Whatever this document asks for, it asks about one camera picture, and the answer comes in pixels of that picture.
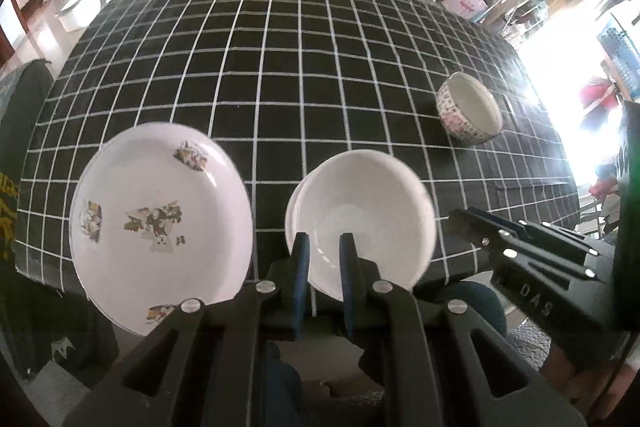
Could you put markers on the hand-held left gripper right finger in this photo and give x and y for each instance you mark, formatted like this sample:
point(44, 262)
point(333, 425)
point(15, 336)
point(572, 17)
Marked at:
point(350, 287)

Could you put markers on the blue plastic basket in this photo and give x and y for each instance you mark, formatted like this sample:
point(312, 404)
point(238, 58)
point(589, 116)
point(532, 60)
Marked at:
point(622, 52)

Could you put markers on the cartoon print white plate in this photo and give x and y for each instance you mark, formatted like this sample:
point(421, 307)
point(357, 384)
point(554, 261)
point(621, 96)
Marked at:
point(150, 177)

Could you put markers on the person's right hand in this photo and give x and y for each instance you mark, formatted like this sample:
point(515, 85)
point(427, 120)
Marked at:
point(575, 372)

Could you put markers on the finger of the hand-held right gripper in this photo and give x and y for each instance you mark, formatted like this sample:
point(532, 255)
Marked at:
point(560, 244)
point(495, 252)

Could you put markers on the pink bag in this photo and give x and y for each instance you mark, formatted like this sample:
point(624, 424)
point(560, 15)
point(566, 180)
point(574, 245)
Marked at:
point(465, 4)

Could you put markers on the person's left leg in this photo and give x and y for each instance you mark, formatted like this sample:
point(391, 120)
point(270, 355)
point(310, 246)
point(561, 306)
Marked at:
point(282, 387)

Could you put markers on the red clothing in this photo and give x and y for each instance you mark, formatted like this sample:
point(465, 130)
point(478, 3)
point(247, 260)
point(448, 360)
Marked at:
point(600, 99)

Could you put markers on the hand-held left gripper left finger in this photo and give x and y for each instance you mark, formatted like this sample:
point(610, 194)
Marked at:
point(300, 287)

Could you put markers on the plain white bowl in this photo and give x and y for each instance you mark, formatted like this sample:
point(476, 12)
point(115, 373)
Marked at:
point(365, 197)

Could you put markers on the chair with grey cover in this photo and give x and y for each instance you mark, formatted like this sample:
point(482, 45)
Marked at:
point(20, 117)

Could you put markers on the floral patterned bowl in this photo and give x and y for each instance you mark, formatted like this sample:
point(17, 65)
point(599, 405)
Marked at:
point(452, 112)

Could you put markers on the white mop bucket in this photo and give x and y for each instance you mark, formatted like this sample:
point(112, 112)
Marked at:
point(77, 9)

